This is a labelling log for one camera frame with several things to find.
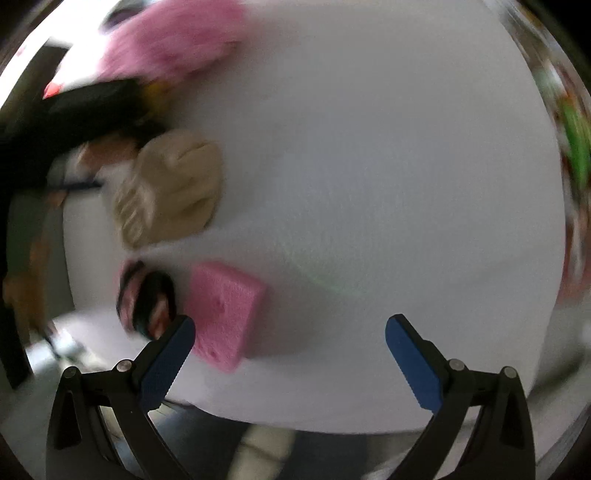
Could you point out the light pink fluffy cloth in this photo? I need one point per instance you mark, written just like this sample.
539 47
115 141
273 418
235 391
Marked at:
171 41

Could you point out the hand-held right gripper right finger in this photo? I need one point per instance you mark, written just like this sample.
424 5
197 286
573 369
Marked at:
413 364

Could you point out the pink sponge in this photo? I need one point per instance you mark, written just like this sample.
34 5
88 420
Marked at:
226 309

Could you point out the pink black sock roll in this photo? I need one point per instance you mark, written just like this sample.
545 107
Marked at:
145 300

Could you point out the yellow soft item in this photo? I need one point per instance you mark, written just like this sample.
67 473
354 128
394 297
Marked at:
154 94

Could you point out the beige sock roll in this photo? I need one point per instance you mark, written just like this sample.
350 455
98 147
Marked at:
175 189

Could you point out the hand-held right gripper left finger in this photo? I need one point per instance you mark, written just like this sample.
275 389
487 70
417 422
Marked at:
168 357

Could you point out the pile of snack packets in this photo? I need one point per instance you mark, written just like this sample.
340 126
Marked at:
572 152

